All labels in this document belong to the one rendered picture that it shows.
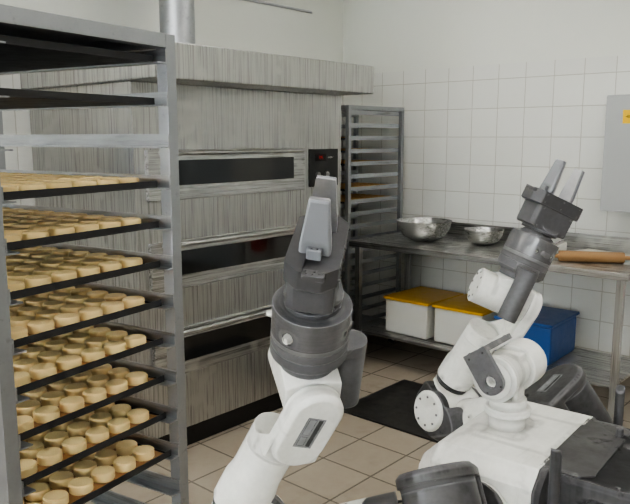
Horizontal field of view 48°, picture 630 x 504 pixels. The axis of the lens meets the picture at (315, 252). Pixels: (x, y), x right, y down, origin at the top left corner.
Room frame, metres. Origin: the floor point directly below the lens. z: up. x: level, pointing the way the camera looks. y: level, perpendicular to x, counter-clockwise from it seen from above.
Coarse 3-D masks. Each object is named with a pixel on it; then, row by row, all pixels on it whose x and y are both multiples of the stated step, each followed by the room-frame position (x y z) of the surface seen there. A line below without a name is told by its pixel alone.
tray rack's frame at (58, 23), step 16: (0, 16) 1.24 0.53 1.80; (16, 16) 1.26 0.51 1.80; (32, 16) 1.29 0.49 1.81; (48, 16) 1.32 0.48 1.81; (64, 16) 1.35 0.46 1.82; (0, 32) 1.55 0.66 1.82; (16, 32) 1.55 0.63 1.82; (32, 32) 1.55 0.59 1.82; (48, 32) 1.55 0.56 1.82; (64, 32) 1.35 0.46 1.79; (80, 32) 1.38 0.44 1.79; (96, 32) 1.41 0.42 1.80; (112, 32) 1.45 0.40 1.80; (128, 32) 1.49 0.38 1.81; (144, 32) 1.52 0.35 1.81; (112, 48) 1.66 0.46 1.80; (128, 48) 1.64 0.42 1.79; (144, 48) 1.61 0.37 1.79; (0, 112) 1.91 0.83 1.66; (0, 128) 1.91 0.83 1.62; (0, 160) 1.90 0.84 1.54
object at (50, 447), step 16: (80, 416) 1.55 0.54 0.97; (96, 416) 1.54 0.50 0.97; (112, 416) 1.58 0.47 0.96; (128, 416) 1.55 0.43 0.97; (144, 416) 1.55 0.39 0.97; (48, 432) 1.46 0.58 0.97; (64, 432) 1.45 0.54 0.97; (80, 432) 1.47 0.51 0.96; (96, 432) 1.45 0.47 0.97; (112, 432) 1.49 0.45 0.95; (32, 448) 1.37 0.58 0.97; (48, 448) 1.37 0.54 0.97; (64, 448) 1.39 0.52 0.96; (80, 448) 1.39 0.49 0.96; (32, 464) 1.30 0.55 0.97; (48, 464) 1.33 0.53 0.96
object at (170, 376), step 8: (120, 360) 1.67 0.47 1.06; (128, 360) 1.66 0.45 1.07; (128, 368) 1.65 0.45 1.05; (136, 368) 1.64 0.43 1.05; (144, 368) 1.63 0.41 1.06; (152, 368) 1.61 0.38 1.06; (160, 368) 1.60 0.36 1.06; (152, 376) 1.61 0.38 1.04; (168, 376) 1.59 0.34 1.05; (176, 376) 1.58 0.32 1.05; (160, 384) 1.57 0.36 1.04; (168, 384) 1.56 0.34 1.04
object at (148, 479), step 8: (144, 472) 1.63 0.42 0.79; (152, 472) 1.62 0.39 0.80; (128, 480) 1.63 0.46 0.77; (136, 480) 1.63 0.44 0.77; (144, 480) 1.63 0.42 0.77; (152, 480) 1.62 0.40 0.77; (160, 480) 1.61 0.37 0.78; (168, 480) 1.59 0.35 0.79; (176, 480) 1.58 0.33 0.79; (152, 488) 1.59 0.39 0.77; (160, 488) 1.59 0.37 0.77; (168, 488) 1.59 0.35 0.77; (176, 488) 1.58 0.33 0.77
